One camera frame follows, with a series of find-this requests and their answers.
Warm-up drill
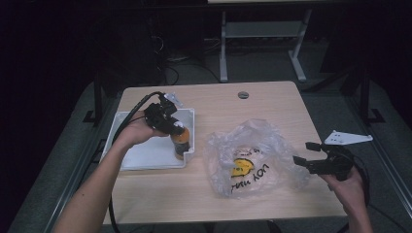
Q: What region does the bundle of floor cables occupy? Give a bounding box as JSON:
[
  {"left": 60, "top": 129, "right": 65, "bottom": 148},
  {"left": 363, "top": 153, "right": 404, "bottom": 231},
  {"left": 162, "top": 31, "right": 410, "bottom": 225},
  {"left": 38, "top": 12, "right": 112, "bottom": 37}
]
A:
[{"left": 152, "top": 32, "right": 222, "bottom": 85}]

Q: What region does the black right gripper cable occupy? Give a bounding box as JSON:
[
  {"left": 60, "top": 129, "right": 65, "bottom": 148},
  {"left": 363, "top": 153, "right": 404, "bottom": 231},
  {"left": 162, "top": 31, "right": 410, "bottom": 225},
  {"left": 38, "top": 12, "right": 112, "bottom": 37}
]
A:
[{"left": 335, "top": 154, "right": 407, "bottom": 233}]

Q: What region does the black metal stand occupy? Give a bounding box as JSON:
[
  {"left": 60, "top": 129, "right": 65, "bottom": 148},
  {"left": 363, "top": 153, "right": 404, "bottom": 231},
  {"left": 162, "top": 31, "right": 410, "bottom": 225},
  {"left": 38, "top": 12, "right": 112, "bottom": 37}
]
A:
[
  {"left": 356, "top": 66, "right": 387, "bottom": 126},
  {"left": 82, "top": 73, "right": 105, "bottom": 127}
]

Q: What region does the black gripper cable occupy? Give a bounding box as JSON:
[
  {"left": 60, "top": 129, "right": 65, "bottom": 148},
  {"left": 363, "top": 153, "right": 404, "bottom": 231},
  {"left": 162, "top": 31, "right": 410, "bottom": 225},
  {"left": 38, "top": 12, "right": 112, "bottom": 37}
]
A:
[
  {"left": 107, "top": 91, "right": 167, "bottom": 233},
  {"left": 335, "top": 154, "right": 407, "bottom": 233}
]

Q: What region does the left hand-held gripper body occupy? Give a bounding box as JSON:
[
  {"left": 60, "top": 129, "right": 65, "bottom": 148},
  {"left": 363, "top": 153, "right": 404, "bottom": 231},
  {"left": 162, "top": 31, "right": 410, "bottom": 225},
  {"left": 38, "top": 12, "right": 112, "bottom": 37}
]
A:
[{"left": 143, "top": 92, "right": 185, "bottom": 131}]

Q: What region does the white metal desk frame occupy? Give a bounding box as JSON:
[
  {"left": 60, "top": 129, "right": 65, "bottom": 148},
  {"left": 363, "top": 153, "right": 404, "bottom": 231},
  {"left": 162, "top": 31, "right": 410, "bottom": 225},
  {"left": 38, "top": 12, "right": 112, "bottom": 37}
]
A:
[{"left": 219, "top": 9, "right": 314, "bottom": 83}]

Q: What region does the aluminium floor rail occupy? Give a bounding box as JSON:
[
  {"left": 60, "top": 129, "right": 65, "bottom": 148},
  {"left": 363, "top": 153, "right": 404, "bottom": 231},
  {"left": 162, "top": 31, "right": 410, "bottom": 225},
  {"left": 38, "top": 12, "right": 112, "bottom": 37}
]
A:
[
  {"left": 43, "top": 96, "right": 121, "bottom": 233},
  {"left": 342, "top": 93, "right": 412, "bottom": 213}
]

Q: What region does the person's right hand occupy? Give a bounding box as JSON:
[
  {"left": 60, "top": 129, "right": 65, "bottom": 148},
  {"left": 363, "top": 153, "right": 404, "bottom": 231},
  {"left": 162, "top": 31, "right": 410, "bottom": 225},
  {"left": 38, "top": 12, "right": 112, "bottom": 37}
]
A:
[{"left": 320, "top": 167, "right": 367, "bottom": 216}]

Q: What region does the person's left hand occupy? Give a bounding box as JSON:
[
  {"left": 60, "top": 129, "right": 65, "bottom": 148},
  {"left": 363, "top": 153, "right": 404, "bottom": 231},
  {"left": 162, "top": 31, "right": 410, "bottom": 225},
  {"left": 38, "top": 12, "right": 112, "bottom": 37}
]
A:
[{"left": 113, "top": 111, "right": 170, "bottom": 150}]

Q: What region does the clear plastic bag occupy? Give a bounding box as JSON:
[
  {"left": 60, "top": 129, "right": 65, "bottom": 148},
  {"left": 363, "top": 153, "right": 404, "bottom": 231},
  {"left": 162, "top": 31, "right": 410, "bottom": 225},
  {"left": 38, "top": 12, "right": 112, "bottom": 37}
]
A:
[{"left": 203, "top": 117, "right": 312, "bottom": 199}]

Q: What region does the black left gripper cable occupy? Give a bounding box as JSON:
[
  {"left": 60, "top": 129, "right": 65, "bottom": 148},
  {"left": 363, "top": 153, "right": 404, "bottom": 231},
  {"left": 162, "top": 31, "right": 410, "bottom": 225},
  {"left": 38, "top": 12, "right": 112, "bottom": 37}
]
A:
[{"left": 107, "top": 91, "right": 167, "bottom": 233}]

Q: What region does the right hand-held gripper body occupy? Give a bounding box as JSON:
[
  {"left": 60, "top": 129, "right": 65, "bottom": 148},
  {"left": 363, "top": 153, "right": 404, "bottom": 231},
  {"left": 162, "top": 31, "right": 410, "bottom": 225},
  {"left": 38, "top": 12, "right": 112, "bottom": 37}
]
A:
[{"left": 307, "top": 129, "right": 374, "bottom": 182}]

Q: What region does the white plastic bin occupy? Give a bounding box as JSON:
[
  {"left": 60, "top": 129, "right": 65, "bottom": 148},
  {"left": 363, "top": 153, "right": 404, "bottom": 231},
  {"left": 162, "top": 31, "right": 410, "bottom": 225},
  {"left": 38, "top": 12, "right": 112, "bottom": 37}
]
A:
[{"left": 100, "top": 108, "right": 196, "bottom": 172}]

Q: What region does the orange drink bottle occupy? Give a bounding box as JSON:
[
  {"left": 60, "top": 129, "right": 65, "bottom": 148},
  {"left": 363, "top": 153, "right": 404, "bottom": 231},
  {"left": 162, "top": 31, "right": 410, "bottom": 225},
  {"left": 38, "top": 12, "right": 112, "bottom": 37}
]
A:
[{"left": 169, "top": 120, "right": 191, "bottom": 161}]

